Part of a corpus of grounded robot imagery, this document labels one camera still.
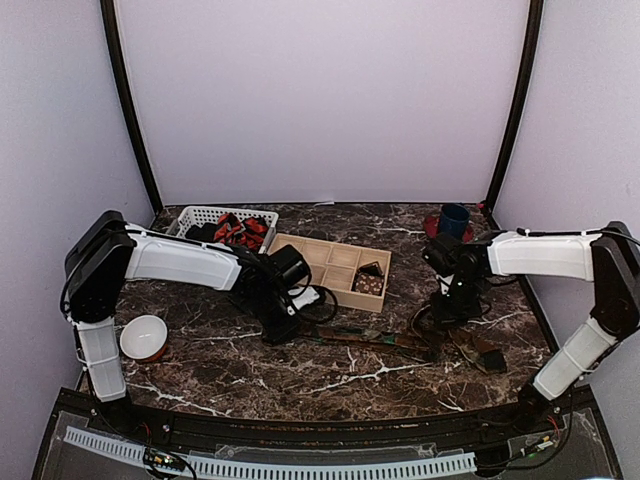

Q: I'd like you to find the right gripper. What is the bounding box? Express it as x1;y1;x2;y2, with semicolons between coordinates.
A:
431;274;486;328

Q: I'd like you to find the right black frame post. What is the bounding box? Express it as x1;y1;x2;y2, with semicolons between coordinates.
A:
483;0;544;215

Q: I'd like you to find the white orange bowl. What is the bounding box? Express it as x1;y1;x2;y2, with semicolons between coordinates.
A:
119;315;168;363

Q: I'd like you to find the rolled dark tie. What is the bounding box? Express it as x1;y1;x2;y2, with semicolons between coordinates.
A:
358;261;384;277

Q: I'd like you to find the wooden compartment tray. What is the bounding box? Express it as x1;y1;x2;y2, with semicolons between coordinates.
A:
267;233;392;313

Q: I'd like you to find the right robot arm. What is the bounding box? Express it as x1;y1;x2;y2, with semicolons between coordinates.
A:
422;221;639;434

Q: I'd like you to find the grey cable duct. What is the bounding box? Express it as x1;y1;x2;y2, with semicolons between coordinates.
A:
63;426;477;479

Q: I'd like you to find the left black frame post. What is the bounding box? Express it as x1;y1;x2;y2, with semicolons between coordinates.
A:
99;0;164;214

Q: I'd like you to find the blue cup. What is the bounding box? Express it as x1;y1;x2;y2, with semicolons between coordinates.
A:
437;203;470;240

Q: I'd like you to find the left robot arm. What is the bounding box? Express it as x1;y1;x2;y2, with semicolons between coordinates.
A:
59;211;320;436

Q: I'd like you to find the dark tie in basket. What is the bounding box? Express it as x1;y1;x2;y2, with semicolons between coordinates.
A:
185;223;217;243

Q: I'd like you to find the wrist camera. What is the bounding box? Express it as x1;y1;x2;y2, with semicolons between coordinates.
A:
268;244;311;288
422;232;463;276

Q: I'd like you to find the rolled brown patterned tie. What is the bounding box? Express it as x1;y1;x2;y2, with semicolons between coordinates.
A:
352;272;385;296

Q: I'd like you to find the black front rail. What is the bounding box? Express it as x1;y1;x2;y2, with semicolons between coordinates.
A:
46;386;606;453

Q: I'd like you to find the black frame post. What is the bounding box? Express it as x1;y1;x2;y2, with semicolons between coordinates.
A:
483;0;544;215
99;0;164;214

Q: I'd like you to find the white perforated basket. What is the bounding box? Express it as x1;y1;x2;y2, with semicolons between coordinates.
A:
167;206;279;253

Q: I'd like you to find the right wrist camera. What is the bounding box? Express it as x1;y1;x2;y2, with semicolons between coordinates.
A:
422;232;463;276

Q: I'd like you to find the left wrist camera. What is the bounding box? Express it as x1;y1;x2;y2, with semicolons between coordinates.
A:
268;244;311;288

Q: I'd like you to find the brown green patterned tie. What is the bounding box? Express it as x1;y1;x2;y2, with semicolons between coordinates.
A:
299;306;507;374

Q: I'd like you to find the red black striped tie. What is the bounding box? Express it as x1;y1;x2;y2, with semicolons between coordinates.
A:
213;213;269;252

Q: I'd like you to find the red saucer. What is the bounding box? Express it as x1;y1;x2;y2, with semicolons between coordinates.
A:
423;215;474;243

